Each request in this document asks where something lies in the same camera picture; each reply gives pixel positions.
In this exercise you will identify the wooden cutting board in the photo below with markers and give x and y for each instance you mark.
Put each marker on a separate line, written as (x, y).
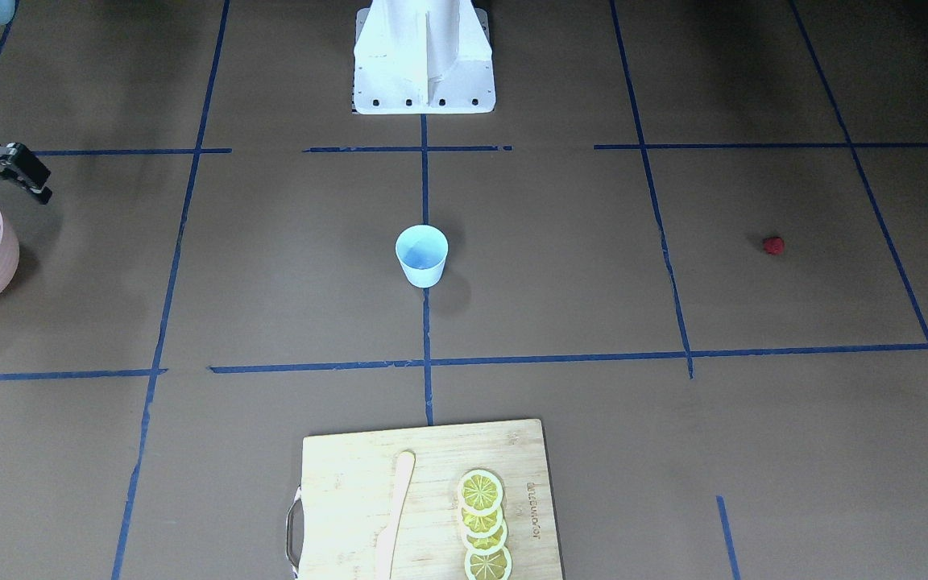
(343, 501)

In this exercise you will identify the lemon slices row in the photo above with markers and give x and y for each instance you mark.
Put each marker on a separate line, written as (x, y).
(483, 526)

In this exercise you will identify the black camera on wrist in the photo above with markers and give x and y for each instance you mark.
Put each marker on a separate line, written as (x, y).
(21, 167)

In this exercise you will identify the yellow plastic knife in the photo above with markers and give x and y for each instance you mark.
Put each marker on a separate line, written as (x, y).
(385, 544)

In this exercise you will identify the white camera pole with base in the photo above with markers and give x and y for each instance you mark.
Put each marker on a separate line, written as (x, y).
(423, 57)

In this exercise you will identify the red strawberry on table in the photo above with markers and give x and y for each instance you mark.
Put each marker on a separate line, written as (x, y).
(774, 245)

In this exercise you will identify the light blue cup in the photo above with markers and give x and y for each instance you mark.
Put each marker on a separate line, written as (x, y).
(422, 251)

